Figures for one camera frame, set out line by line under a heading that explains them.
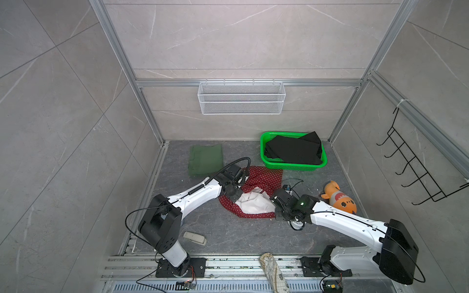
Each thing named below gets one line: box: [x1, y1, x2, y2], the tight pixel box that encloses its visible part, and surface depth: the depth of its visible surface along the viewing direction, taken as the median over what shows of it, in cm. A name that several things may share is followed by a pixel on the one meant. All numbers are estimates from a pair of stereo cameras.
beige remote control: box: [183, 230, 208, 246], surface depth 80 cm
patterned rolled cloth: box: [259, 252, 291, 293], surface depth 71 cm
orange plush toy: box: [320, 180, 358, 215], surface depth 87 cm
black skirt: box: [265, 131, 324, 165], surface depth 106 cm
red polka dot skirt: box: [218, 165, 283, 219], surface depth 90 cm
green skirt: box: [188, 144, 224, 177], surface depth 114 cm
